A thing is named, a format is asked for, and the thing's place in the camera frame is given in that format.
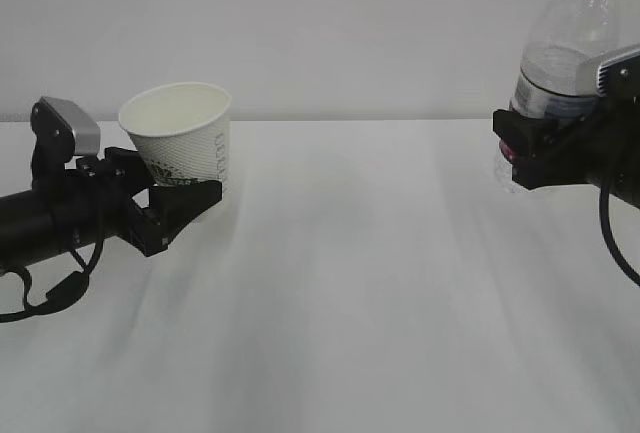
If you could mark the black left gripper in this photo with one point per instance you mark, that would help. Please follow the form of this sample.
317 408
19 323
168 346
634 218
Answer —
101 194

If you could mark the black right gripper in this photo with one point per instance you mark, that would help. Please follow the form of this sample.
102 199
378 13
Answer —
545 152

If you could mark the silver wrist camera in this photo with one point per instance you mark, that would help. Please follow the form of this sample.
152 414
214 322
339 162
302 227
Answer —
63 131
613 74

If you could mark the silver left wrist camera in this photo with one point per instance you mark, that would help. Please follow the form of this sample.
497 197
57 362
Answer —
63 131

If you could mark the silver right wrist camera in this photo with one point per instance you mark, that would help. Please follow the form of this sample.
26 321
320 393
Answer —
613 74

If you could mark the clear water bottle red label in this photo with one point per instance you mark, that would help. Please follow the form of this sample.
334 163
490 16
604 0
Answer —
566 34

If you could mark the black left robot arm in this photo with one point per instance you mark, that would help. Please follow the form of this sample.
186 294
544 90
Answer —
32 222

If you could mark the white paper cup green logo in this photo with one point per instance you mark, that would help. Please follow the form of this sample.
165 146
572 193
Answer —
181 131

